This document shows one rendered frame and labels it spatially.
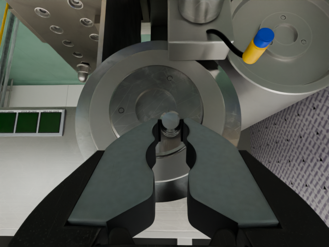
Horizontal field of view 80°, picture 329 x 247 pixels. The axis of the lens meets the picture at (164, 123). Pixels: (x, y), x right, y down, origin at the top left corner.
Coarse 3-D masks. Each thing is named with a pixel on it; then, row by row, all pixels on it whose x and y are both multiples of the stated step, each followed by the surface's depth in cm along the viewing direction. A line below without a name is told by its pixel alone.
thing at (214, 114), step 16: (128, 64) 18; (144, 64) 17; (160, 64) 17; (176, 64) 17; (192, 64) 17; (112, 80) 17; (192, 80) 17; (208, 80) 17; (96, 96) 17; (208, 96) 17; (96, 112) 17; (208, 112) 16; (224, 112) 16; (96, 128) 16; (112, 128) 16; (96, 144) 16; (160, 160) 16; (176, 160) 16; (160, 176) 15; (176, 176) 15
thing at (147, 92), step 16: (128, 80) 16; (144, 80) 16; (160, 80) 16; (176, 80) 16; (112, 96) 16; (128, 96) 16; (144, 96) 16; (160, 96) 16; (176, 96) 16; (192, 96) 16; (112, 112) 16; (128, 112) 16; (144, 112) 16; (160, 112) 15; (192, 112) 15; (128, 128) 15; (160, 144) 15; (176, 144) 15
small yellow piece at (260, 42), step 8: (208, 32) 15; (216, 32) 14; (264, 32) 10; (272, 32) 10; (224, 40) 13; (256, 40) 10; (264, 40) 10; (232, 48) 13; (248, 48) 11; (256, 48) 10; (264, 48) 10; (240, 56) 12; (248, 56) 11; (256, 56) 11
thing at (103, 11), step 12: (108, 0) 22; (120, 0) 28; (132, 0) 37; (108, 12) 22; (120, 12) 28; (132, 12) 37; (108, 24) 22; (120, 24) 28; (132, 24) 36; (108, 36) 22; (120, 36) 28; (132, 36) 36; (108, 48) 22; (120, 48) 28
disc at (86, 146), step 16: (128, 48) 19; (144, 48) 19; (160, 48) 19; (112, 64) 19; (208, 64) 18; (96, 80) 18; (224, 80) 18; (80, 96) 18; (224, 96) 18; (80, 112) 18; (240, 112) 17; (80, 128) 17; (224, 128) 17; (240, 128) 17; (80, 144) 17; (160, 192) 16; (176, 192) 16
